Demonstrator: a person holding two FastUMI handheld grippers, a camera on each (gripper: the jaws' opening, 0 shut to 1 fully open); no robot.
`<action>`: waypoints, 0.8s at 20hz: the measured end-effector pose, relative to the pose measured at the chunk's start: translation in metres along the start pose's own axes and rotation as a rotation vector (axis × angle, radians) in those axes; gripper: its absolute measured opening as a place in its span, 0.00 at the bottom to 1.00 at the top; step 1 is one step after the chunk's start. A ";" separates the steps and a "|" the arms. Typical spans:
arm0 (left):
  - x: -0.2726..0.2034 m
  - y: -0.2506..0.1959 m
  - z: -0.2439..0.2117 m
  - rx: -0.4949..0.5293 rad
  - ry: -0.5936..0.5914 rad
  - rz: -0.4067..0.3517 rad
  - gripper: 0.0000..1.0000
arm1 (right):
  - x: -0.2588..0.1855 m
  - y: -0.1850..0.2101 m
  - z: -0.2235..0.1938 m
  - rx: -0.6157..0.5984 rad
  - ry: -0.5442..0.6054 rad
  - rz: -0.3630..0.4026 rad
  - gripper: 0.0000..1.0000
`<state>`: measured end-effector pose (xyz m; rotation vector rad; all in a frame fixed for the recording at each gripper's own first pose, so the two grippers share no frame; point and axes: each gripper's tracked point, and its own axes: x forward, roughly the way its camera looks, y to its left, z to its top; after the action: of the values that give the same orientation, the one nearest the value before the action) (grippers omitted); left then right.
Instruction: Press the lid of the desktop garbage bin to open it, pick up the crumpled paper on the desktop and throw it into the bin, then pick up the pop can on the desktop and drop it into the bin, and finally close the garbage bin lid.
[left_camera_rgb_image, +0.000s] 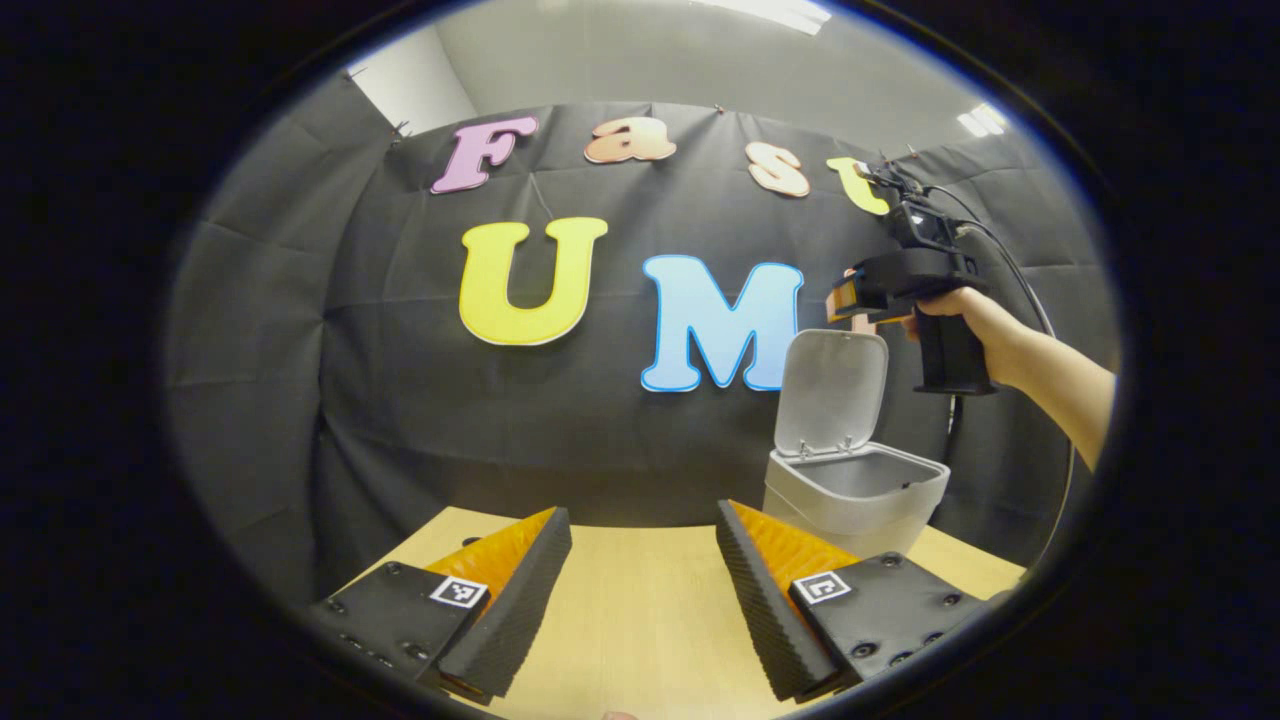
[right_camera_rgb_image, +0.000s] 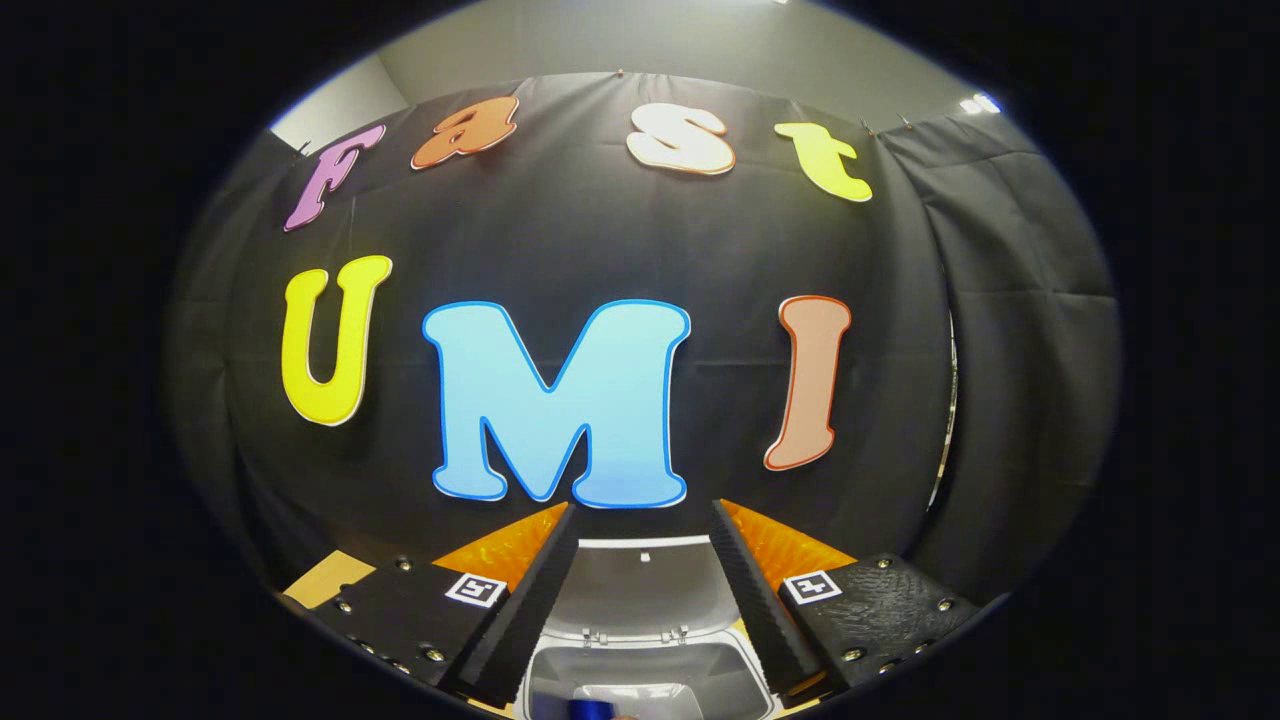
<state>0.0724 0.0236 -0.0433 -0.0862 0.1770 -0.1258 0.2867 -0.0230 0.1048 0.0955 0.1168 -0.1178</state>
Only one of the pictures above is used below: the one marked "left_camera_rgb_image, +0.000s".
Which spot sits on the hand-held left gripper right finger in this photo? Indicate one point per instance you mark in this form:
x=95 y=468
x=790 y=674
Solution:
x=770 y=620

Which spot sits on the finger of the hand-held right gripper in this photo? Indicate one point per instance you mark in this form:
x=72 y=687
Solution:
x=848 y=298

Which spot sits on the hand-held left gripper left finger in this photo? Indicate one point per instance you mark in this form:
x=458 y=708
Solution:
x=510 y=620

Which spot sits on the small ceiling light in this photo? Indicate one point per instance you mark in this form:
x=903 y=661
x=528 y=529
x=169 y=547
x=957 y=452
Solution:
x=982 y=120

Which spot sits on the long ceiling light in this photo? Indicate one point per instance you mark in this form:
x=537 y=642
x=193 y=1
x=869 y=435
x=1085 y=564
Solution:
x=770 y=12

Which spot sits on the wooden desktop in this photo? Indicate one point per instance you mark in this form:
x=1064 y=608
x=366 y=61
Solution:
x=640 y=630

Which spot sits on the white desktop garbage bin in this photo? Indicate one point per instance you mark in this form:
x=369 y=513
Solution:
x=850 y=490

